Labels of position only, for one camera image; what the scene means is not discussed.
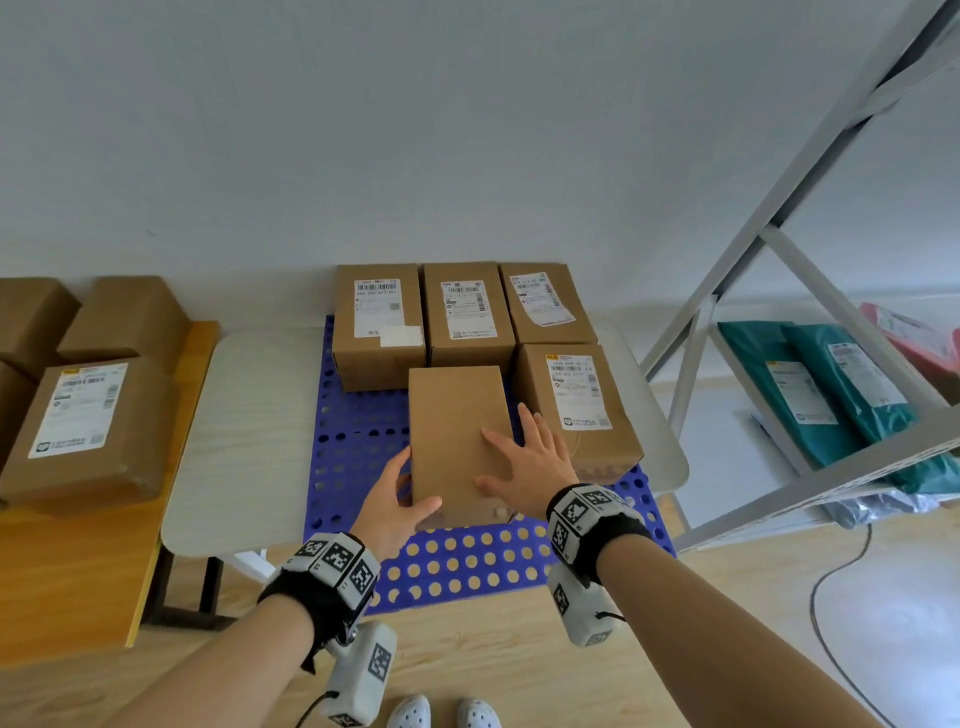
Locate person's right hand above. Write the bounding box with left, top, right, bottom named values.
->
left=474, top=402, right=581, bottom=523

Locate person's left hand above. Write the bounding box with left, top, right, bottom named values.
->
left=350, top=446, right=444, bottom=564

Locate cardboard box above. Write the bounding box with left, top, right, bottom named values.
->
left=498, top=262, right=599, bottom=346
left=333, top=263, right=427, bottom=393
left=513, top=343, right=645, bottom=485
left=408, top=365, right=519, bottom=530
left=422, top=261, right=517, bottom=373

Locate blue perforated plastic pallet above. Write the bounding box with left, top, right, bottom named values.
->
left=303, top=314, right=676, bottom=615

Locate pile of brown cardboard parcels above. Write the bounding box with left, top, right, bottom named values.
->
left=0, top=275, right=193, bottom=519

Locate person's right forearm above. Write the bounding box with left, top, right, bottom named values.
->
left=596, top=533, right=883, bottom=728

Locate person's left forearm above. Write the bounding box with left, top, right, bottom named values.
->
left=104, top=596, right=315, bottom=728

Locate person's left white shoe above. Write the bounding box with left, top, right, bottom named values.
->
left=386, top=693, right=433, bottom=728

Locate black wristband with marker tags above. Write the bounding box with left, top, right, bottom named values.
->
left=545, top=483, right=654, bottom=588
left=257, top=532, right=382, bottom=675

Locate white low table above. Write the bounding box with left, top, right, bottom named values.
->
left=161, top=318, right=691, bottom=586

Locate grey metal shelf rack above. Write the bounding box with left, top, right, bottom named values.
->
left=641, top=0, right=960, bottom=556

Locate orange wooden table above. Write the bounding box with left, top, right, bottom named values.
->
left=0, top=320, right=238, bottom=669

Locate pink mailer bag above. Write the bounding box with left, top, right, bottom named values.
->
left=858, top=302, right=960, bottom=406

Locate white marker-tagged wrist camera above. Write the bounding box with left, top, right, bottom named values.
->
left=547, top=562, right=625, bottom=648
left=322, top=620, right=399, bottom=727

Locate black floor cable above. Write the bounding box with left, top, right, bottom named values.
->
left=808, top=524, right=898, bottom=728

